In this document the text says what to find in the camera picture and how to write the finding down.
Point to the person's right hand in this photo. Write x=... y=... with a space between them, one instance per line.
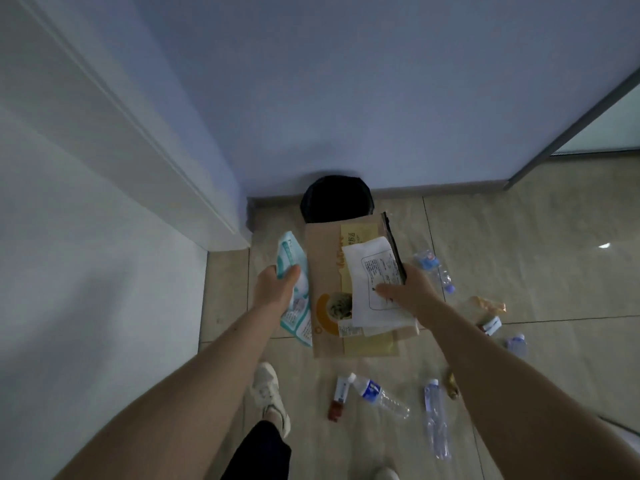
x=414 y=293

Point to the person's left hand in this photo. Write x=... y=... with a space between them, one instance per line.
x=272 y=290

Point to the person's right thumb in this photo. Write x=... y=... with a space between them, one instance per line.
x=389 y=289

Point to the person's left thumb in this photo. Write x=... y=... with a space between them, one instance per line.
x=292 y=278

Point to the teal white plastic wrapper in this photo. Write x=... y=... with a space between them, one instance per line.
x=295 y=289

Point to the white printed paper sheet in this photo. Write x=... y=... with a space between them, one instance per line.
x=372 y=284

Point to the brown paper bag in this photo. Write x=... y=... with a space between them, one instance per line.
x=327 y=294

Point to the black pouch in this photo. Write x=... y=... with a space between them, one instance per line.
x=395 y=247

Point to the person's right forearm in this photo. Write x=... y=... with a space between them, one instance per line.
x=520 y=394

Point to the person's left forearm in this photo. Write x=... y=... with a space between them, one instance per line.
x=185 y=397

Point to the clear plastic water bottle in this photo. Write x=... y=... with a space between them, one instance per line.
x=434 y=267
x=437 y=419
x=517 y=344
x=382 y=394

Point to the black trash bin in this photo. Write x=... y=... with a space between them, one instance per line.
x=336 y=198

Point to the yellow crumpled wrapper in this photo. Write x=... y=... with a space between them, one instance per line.
x=487 y=305

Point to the small white carton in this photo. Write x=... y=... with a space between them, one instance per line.
x=492 y=325

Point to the small golden wrapper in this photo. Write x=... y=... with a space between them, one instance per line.
x=452 y=385

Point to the white tube with red cap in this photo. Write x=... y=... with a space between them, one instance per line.
x=340 y=394

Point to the person's white left shoe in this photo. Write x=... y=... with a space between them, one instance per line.
x=270 y=394

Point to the person's white shoe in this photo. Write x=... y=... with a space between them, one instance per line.
x=386 y=473
x=270 y=394

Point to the person's left leg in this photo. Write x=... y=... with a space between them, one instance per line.
x=260 y=452

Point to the person's white right shoe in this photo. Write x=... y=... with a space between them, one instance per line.
x=386 y=473

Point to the white door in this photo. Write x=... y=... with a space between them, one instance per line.
x=115 y=119

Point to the dark metal door frame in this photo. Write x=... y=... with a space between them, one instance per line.
x=575 y=127

